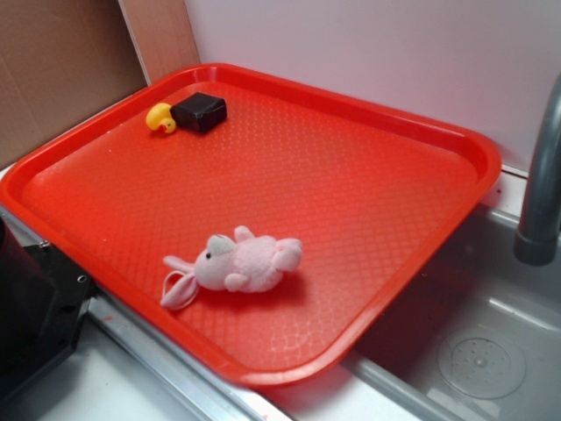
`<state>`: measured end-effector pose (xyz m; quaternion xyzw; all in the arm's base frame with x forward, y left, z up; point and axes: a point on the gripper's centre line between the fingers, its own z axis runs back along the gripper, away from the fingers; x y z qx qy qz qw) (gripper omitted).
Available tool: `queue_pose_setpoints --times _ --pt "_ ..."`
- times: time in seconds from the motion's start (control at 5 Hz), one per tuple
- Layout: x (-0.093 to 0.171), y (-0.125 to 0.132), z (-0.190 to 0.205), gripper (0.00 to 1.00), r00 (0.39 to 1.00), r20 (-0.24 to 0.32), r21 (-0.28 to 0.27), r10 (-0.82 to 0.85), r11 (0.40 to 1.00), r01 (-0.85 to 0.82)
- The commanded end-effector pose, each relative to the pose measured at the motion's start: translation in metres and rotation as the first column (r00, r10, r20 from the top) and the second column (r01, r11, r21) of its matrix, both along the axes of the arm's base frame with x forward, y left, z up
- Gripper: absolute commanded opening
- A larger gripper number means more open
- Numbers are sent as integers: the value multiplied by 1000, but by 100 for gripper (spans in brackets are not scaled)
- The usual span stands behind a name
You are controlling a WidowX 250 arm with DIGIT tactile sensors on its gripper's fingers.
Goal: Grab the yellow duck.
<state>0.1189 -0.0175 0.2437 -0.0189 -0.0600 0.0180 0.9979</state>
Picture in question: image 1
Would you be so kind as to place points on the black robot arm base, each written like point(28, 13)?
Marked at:
point(44, 297)

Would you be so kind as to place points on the yellow rubber duck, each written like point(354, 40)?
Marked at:
point(159, 118)

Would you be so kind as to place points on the pink plush bunny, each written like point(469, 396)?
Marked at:
point(243, 263)

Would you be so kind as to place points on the red plastic tray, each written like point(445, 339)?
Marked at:
point(371, 192)

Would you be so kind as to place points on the black wrapped block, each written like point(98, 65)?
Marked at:
point(199, 112)

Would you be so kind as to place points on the grey toy sink basin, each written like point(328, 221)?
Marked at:
point(475, 336)

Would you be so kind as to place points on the grey metal faucet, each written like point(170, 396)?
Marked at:
point(539, 227)

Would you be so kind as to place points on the brown cardboard panel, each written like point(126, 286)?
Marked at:
point(62, 62)

